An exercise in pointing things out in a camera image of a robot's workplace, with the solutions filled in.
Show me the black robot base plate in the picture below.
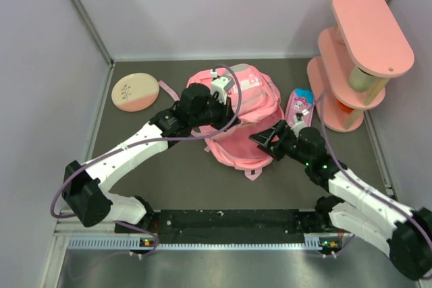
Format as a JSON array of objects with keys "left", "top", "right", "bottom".
[{"left": 114, "top": 208, "right": 360, "bottom": 245}]

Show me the cream and pink plate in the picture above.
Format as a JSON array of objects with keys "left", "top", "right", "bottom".
[{"left": 111, "top": 73, "right": 159, "bottom": 113}]

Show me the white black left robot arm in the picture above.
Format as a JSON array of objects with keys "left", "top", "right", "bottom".
[{"left": 62, "top": 80, "right": 241, "bottom": 232}]

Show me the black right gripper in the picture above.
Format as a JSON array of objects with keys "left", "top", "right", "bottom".
[{"left": 249, "top": 119, "right": 311, "bottom": 167}]

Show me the pink three-tier wooden shelf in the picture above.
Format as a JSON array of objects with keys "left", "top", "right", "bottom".
[{"left": 306, "top": 0, "right": 414, "bottom": 133}]

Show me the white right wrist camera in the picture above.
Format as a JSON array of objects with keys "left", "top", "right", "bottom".
[{"left": 290, "top": 109, "right": 309, "bottom": 137}]

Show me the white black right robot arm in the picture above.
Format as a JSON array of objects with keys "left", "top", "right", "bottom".
[{"left": 249, "top": 120, "right": 431, "bottom": 281}]

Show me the pink cartoon pencil case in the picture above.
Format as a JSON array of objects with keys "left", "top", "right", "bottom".
[{"left": 285, "top": 88, "right": 314, "bottom": 127}]

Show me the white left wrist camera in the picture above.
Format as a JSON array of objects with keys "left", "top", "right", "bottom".
[{"left": 210, "top": 69, "right": 234, "bottom": 105}]

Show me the grey slotted cable duct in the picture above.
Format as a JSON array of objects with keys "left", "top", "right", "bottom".
[{"left": 67, "top": 235, "right": 338, "bottom": 252}]

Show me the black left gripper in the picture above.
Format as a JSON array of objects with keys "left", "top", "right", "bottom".
[{"left": 190, "top": 93, "right": 240, "bottom": 132}]

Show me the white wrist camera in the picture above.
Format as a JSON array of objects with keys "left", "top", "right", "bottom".
[
  {"left": 290, "top": 109, "right": 309, "bottom": 137},
  {"left": 210, "top": 69, "right": 234, "bottom": 105}
]

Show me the orange bowl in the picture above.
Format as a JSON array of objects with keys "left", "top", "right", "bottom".
[{"left": 337, "top": 100, "right": 354, "bottom": 114}]

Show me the pink student backpack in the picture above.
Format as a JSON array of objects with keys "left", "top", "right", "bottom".
[{"left": 205, "top": 63, "right": 284, "bottom": 181}]

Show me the pale green cup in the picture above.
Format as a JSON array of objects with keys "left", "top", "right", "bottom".
[{"left": 348, "top": 67, "right": 375, "bottom": 92}]

